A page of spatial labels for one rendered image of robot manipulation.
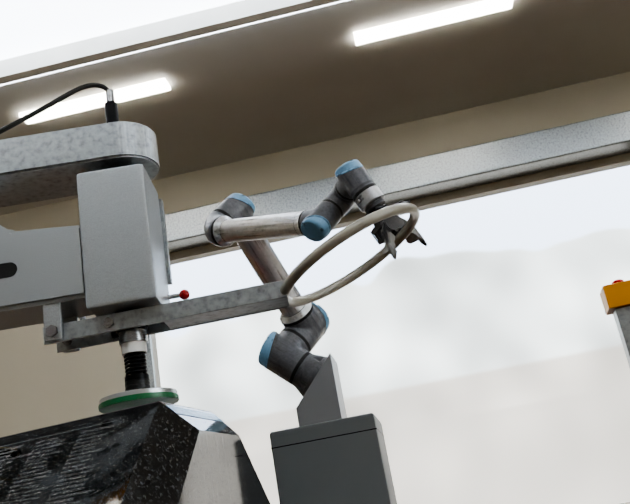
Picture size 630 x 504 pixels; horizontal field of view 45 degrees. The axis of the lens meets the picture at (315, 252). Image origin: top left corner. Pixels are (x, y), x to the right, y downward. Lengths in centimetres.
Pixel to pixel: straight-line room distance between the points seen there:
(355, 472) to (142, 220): 124
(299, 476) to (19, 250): 129
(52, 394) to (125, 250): 564
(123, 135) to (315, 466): 137
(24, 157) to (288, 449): 138
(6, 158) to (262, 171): 540
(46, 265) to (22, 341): 579
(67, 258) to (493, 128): 588
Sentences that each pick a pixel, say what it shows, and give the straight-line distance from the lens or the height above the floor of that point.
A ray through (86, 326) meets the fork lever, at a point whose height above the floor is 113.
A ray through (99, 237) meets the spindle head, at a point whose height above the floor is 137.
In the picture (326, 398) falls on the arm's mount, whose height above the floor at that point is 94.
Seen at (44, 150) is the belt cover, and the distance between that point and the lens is 240.
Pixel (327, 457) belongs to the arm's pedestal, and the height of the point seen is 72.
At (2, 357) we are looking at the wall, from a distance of 811.
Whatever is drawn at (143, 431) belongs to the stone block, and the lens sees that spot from 191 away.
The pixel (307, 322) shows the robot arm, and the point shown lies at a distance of 313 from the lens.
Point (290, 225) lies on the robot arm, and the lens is 252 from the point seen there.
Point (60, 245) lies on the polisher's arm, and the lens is 227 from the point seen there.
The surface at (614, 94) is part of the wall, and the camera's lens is 796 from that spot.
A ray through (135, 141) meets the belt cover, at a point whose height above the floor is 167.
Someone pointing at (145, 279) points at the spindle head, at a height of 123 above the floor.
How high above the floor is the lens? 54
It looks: 19 degrees up
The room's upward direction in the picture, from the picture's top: 10 degrees counter-clockwise
